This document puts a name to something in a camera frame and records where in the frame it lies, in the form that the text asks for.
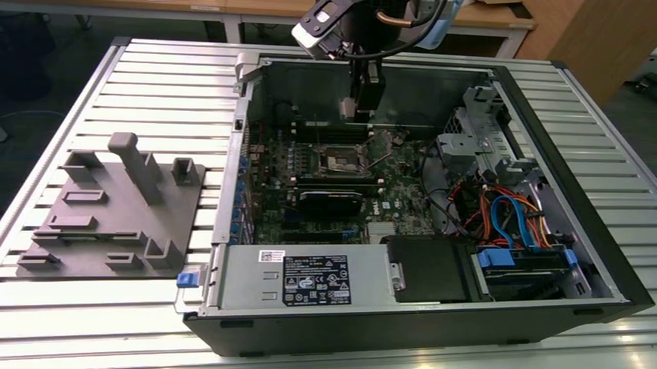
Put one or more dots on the silver finned heat sink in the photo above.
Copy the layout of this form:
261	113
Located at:
382	228

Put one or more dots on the black expansion slot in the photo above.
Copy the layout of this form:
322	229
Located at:
318	237

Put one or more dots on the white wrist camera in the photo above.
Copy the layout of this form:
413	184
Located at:
318	19

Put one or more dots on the green motherboard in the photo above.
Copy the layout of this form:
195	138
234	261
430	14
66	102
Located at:
405	200

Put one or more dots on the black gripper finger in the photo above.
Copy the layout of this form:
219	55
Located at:
354	78
371	92

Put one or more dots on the black graphics card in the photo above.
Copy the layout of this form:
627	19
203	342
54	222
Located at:
329	203

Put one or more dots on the brown wooden cabinet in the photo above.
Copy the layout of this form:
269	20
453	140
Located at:
600	42

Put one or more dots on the CPU socket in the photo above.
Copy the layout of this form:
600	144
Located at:
338	161

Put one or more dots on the grey metal drive cage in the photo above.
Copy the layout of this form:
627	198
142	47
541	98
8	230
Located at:
462	148

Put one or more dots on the black PC case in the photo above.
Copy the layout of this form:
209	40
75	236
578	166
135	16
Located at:
359	334

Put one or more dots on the grey power supply unit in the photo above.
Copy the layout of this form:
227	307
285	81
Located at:
241	269

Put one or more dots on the hard disk in blue carrier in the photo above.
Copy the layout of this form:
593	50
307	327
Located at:
496	259

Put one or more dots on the desk with white frame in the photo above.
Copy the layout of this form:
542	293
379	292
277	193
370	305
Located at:
128	7
493	19

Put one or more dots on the silver coin battery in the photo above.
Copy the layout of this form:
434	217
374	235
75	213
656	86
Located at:
398	140

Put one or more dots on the blue plastic latch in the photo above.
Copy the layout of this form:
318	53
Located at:
187	280

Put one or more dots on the grey parts rack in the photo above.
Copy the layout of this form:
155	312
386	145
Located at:
123	230

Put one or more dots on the black plastic shroud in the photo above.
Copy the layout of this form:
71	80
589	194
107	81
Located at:
432	269

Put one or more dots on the copper elbow fitting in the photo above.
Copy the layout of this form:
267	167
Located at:
390	23

